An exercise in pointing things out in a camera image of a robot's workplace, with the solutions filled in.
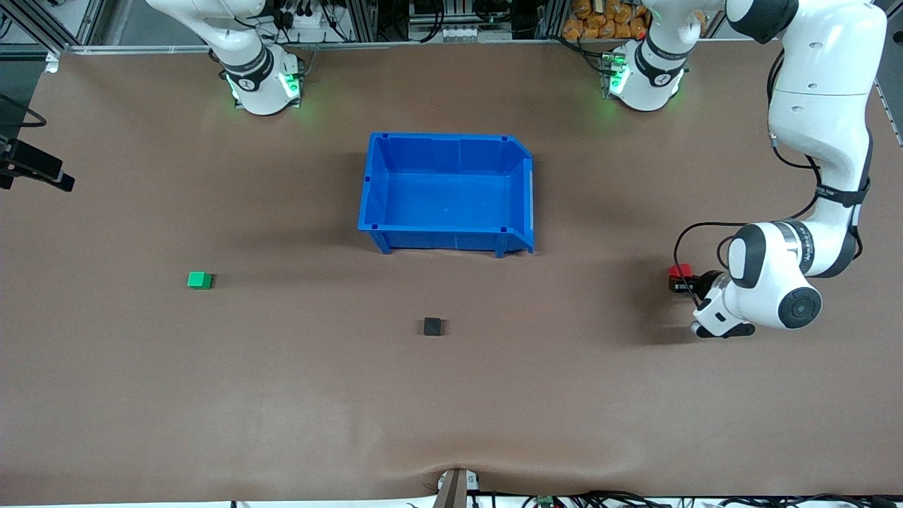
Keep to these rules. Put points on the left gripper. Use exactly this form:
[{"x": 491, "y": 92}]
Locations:
[{"x": 704, "y": 281}]

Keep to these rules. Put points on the small red cube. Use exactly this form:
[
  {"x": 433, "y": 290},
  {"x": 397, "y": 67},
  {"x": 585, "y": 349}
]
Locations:
[{"x": 680, "y": 270}]

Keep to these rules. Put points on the small green cube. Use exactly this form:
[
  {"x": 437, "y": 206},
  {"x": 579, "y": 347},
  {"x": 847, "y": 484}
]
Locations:
[{"x": 200, "y": 280}]

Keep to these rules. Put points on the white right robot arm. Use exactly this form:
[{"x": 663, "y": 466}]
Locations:
[{"x": 261, "y": 85}]

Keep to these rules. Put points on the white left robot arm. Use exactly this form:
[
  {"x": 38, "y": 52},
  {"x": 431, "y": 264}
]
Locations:
[{"x": 818, "y": 106}]

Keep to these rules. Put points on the small black cube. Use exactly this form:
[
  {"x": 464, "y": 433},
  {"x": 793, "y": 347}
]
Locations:
[{"x": 432, "y": 326}]

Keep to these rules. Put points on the white corner clip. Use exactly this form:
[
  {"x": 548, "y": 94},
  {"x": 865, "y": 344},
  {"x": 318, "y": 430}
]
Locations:
[{"x": 51, "y": 63}]

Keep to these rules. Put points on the blue plastic storage bin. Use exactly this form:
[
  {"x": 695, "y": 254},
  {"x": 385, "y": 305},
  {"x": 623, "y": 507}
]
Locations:
[{"x": 444, "y": 204}]

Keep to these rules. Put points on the white power strip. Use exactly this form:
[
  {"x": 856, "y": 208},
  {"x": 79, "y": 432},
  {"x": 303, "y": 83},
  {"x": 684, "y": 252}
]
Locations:
[{"x": 303, "y": 17}]

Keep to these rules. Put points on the pile of orange items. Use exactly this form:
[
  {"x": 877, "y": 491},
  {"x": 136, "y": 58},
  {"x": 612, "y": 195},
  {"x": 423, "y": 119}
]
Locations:
[{"x": 600, "y": 21}]

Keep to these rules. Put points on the brown table mat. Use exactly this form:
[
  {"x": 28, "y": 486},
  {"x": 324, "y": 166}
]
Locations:
[{"x": 282, "y": 388}]

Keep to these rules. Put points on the white terminal block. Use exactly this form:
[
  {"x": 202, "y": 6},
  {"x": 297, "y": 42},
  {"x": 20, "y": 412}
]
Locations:
[{"x": 465, "y": 32}]

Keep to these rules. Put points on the aluminium frame profile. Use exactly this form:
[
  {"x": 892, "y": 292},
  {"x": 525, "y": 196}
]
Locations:
[
  {"x": 890, "y": 113},
  {"x": 35, "y": 22}
]

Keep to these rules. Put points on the silver table edge rail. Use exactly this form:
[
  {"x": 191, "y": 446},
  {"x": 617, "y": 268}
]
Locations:
[{"x": 423, "y": 44}]

